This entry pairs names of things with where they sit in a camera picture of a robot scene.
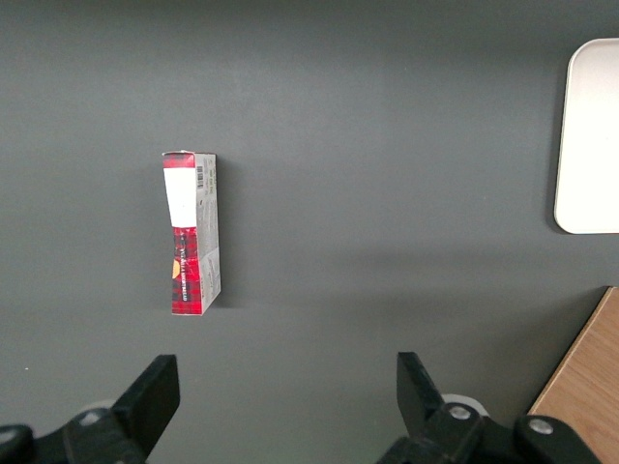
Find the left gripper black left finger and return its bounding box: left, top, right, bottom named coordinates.
left=0, top=355, right=181, bottom=464

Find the wooden two-drawer cabinet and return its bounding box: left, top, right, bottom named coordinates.
left=527, top=285, right=619, bottom=464

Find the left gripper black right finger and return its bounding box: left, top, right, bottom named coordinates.
left=376, top=351, right=601, bottom=464

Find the red plaid shortbread box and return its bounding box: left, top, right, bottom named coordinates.
left=161, top=150, right=222, bottom=316

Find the beige plastic tray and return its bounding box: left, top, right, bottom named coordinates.
left=553, top=38, right=619, bottom=236

